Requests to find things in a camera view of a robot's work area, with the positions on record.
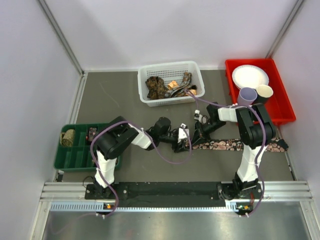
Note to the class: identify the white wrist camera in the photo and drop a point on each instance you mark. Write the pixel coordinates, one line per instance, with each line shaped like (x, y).
(183, 133)
(199, 117)

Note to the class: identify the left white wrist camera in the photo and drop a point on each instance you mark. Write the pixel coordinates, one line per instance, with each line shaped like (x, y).
(183, 133)

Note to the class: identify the rolled purple floral tie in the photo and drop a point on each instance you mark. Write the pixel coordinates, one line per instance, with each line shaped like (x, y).
(92, 133)

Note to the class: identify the white slotted cable duct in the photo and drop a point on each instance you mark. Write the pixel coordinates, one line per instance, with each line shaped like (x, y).
(103, 208)

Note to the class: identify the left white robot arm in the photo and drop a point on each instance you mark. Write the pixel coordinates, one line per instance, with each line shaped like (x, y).
(110, 142)

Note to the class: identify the white plastic basket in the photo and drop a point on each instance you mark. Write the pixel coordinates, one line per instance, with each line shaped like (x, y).
(171, 71)

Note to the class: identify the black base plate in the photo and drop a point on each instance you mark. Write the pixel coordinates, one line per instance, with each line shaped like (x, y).
(171, 194)

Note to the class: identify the red plastic bin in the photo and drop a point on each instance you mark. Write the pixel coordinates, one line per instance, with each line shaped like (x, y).
(278, 106)

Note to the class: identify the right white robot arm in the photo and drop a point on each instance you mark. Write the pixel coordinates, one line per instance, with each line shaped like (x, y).
(256, 130)

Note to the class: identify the green divided organizer tray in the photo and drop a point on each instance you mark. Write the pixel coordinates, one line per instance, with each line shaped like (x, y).
(76, 157)

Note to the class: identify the white paper plates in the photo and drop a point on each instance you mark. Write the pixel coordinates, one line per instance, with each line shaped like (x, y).
(249, 76)

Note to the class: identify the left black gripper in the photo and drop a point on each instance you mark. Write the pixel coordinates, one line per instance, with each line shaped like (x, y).
(178, 148)

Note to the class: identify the aluminium frame rail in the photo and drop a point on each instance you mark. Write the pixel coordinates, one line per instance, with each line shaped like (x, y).
(275, 191)

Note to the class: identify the black paper cup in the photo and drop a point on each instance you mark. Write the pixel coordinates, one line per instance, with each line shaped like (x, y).
(264, 92)

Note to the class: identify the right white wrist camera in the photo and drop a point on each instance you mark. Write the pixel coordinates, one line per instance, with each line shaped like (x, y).
(199, 117)

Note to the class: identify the grey orange pattern tie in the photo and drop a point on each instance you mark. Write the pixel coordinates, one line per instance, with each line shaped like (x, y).
(175, 89)

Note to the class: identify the rolled olive green tie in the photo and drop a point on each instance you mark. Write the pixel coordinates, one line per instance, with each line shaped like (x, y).
(67, 138)

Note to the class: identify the lilac paper cup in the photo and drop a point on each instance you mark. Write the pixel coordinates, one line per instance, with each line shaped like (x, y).
(246, 96)

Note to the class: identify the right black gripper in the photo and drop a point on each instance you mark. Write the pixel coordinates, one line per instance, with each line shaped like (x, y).
(200, 136)

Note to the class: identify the brown leaf pattern tie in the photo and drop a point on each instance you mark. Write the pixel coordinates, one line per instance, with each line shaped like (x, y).
(156, 88)

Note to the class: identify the pink floral dark tie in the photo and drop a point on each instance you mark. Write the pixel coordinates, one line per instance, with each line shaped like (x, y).
(276, 145)

